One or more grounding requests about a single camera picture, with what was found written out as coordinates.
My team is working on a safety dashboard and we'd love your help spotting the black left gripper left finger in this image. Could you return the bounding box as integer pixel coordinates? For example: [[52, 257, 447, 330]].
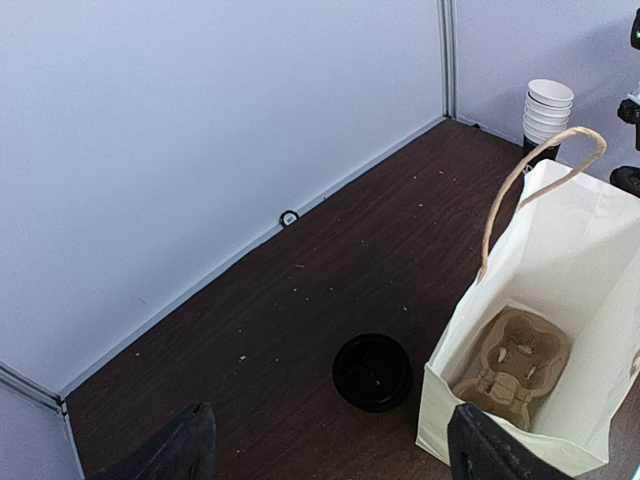
[[90, 402, 217, 480]]

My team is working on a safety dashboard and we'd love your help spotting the small round black wall fixture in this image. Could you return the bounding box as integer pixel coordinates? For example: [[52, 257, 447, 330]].
[[279, 210, 299, 228]]

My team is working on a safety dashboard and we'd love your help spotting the stack of paper cups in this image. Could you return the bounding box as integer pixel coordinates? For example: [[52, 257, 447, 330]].
[[522, 79, 574, 156]]

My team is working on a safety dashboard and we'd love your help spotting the cream paper bag with handles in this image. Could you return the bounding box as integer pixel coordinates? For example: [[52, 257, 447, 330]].
[[416, 153, 639, 477]]

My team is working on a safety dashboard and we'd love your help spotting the right aluminium frame post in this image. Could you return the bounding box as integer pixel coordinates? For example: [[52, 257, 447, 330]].
[[436, 0, 457, 119]]

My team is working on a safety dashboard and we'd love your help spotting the stack of black cup lids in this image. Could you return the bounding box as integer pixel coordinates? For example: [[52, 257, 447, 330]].
[[332, 333, 413, 413]]

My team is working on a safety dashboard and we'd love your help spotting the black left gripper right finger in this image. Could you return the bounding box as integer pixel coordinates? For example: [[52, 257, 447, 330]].
[[447, 403, 570, 480]]

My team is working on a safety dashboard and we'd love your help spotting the brown pulp cup carrier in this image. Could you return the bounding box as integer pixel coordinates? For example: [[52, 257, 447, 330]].
[[452, 307, 570, 431]]

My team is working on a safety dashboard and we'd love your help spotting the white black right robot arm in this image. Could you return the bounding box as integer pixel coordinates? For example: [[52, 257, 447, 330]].
[[630, 9, 640, 50]]

